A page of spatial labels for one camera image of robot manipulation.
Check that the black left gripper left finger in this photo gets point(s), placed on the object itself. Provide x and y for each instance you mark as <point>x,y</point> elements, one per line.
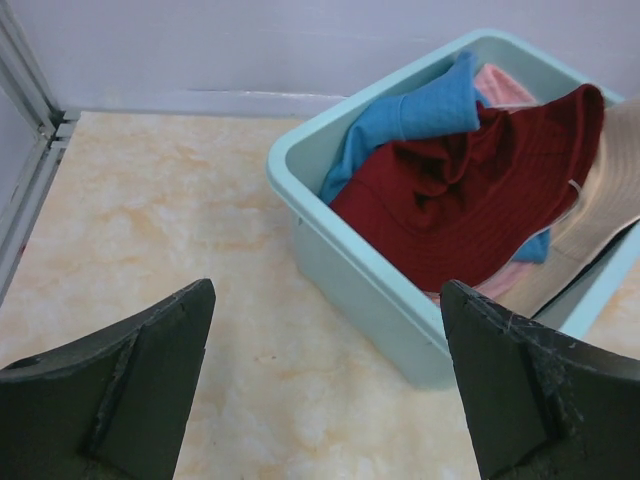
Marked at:
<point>113,404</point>

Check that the pink bucket hat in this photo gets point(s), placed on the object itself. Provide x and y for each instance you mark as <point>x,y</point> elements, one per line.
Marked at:
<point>504,92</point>

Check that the dark red bucket hat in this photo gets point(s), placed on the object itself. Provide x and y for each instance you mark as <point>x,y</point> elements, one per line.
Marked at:
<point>460,206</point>

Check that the light teal plastic bin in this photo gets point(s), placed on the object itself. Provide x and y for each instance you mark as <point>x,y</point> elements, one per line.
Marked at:
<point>401,320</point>

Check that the beige bucket hat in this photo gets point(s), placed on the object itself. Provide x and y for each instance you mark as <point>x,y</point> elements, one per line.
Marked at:
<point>609,202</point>

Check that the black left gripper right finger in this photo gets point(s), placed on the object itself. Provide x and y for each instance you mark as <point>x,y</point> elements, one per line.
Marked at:
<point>539,404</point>

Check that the blue bucket hat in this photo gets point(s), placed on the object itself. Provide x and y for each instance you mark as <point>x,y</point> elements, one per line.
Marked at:
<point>444,106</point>

